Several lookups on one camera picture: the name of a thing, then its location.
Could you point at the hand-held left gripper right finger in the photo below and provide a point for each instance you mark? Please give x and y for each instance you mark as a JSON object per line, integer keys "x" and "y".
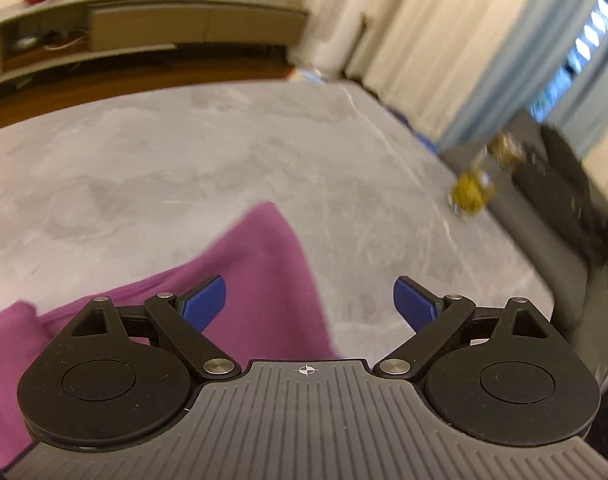
{"x": 413, "y": 302}

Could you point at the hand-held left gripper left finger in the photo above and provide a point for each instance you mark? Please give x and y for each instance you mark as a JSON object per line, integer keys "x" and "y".
{"x": 206, "y": 302}

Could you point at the purple pants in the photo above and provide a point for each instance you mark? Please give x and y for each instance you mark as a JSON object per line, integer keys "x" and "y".
{"x": 264, "y": 260}

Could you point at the gold-coloured object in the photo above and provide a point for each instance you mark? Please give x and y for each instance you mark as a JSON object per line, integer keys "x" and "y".
{"x": 471, "y": 194}
{"x": 506, "y": 149}

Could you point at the grey sofa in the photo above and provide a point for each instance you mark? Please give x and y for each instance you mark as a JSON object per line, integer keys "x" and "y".
{"x": 533, "y": 220}

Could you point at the dark throw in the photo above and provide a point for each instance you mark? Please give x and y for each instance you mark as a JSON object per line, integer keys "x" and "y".
{"x": 573, "y": 195}

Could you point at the cream curtain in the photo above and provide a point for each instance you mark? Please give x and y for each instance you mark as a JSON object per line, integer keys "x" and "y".
{"x": 433, "y": 35}

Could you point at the light blue curtain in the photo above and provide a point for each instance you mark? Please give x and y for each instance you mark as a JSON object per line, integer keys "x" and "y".
{"x": 528, "y": 60}

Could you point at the long grey TV cabinet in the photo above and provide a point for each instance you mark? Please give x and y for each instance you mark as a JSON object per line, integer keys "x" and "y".
{"x": 149, "y": 22}

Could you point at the white lace-covered air conditioner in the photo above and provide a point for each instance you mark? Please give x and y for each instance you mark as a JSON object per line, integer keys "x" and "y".
{"x": 331, "y": 25}

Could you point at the window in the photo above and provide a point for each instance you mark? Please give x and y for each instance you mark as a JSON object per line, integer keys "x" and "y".
{"x": 591, "y": 42}

